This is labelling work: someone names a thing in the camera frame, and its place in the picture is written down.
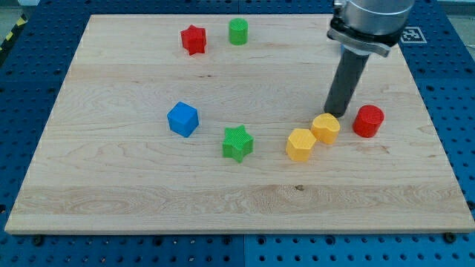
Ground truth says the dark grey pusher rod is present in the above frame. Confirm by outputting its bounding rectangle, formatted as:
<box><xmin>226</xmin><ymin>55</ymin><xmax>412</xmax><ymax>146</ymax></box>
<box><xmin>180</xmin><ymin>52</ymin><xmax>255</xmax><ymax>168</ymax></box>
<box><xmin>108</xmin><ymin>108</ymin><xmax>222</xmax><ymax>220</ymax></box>
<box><xmin>324</xmin><ymin>48</ymin><xmax>369</xmax><ymax>118</ymax></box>

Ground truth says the green star block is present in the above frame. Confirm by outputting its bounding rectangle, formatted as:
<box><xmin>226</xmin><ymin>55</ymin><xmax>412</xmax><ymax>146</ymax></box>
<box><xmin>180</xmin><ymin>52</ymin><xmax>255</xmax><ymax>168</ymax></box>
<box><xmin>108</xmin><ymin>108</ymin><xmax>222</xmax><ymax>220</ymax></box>
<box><xmin>222</xmin><ymin>125</ymin><xmax>254</xmax><ymax>163</ymax></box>

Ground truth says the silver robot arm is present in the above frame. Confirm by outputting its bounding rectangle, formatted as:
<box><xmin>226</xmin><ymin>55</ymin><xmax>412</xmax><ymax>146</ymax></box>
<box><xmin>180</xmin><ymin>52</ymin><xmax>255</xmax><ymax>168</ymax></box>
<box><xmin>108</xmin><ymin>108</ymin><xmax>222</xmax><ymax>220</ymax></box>
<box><xmin>324</xmin><ymin>0</ymin><xmax>415</xmax><ymax>118</ymax></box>

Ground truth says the red star block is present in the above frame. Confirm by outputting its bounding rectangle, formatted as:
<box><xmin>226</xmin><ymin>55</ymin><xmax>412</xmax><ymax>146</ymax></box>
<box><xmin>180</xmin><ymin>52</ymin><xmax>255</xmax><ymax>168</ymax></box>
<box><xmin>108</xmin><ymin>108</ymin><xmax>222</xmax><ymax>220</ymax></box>
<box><xmin>180</xmin><ymin>24</ymin><xmax>207</xmax><ymax>56</ymax></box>

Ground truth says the red cylinder block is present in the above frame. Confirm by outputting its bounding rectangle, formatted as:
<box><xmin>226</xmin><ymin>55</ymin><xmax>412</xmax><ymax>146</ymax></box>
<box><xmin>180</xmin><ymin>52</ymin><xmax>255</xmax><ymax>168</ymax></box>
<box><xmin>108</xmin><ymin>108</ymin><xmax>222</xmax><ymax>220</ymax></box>
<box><xmin>353</xmin><ymin>105</ymin><xmax>384</xmax><ymax>138</ymax></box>

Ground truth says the white fiducial marker tag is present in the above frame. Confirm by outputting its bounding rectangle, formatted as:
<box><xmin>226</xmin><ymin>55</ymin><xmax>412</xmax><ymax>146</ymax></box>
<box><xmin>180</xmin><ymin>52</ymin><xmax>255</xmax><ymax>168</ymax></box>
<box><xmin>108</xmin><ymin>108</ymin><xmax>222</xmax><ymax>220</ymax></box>
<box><xmin>400</xmin><ymin>26</ymin><xmax>427</xmax><ymax>44</ymax></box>

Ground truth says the yellow heart block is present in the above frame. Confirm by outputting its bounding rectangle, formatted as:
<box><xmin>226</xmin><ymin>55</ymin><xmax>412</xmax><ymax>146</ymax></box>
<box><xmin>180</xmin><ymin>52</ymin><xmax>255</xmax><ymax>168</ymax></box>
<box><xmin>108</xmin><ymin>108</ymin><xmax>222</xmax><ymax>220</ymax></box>
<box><xmin>310</xmin><ymin>113</ymin><xmax>341</xmax><ymax>145</ymax></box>

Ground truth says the yellow hexagon block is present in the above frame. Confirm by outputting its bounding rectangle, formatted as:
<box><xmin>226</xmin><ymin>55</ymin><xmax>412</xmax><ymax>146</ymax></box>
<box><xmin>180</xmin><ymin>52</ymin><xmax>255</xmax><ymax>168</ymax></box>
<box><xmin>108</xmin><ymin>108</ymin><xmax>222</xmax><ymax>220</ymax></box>
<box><xmin>286</xmin><ymin>128</ymin><xmax>316</xmax><ymax>162</ymax></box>

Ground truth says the green cylinder block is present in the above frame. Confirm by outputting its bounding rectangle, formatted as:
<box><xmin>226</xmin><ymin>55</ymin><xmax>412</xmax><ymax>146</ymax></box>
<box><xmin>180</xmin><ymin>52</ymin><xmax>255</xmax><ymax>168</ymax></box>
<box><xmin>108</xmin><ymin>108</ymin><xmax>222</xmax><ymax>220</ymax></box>
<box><xmin>229</xmin><ymin>18</ymin><xmax>249</xmax><ymax>45</ymax></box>

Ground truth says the blue cube block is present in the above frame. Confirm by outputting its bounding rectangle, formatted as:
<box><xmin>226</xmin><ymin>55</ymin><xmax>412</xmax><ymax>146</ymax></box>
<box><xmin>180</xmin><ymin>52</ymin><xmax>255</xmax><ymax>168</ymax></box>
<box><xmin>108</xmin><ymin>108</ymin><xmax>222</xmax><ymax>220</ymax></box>
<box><xmin>167</xmin><ymin>102</ymin><xmax>199</xmax><ymax>137</ymax></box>

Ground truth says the wooden board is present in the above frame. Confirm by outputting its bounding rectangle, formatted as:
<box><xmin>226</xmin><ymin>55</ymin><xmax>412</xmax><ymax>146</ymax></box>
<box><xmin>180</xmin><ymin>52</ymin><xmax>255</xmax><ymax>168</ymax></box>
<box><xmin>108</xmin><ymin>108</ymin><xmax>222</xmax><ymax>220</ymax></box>
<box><xmin>5</xmin><ymin>15</ymin><xmax>474</xmax><ymax>235</ymax></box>

